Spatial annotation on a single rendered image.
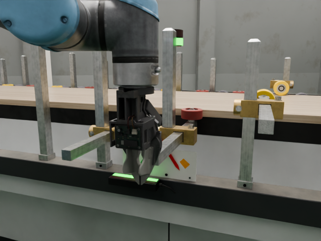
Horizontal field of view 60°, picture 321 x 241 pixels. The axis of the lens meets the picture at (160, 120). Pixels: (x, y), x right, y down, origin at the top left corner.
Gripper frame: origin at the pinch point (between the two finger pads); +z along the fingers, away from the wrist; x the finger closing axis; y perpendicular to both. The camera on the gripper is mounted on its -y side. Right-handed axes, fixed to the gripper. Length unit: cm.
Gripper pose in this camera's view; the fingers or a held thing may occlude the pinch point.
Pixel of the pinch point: (142, 177)
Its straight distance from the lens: 62.6
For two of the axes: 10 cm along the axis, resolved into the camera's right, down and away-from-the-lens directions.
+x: 9.4, 0.6, -3.3
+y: -3.3, 1.9, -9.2
